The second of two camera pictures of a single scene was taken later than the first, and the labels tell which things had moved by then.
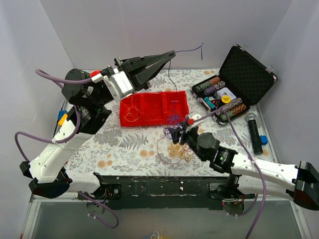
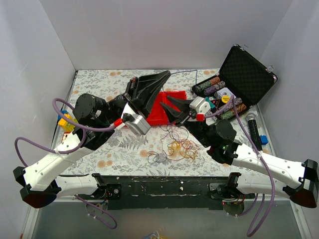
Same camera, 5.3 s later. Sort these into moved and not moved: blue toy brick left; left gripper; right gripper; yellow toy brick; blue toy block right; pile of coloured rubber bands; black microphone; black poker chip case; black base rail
Moved: pile of coloured rubber bands; right gripper; left gripper
Not moved: yellow toy brick; blue toy block right; black microphone; black poker chip case; black base rail; blue toy brick left
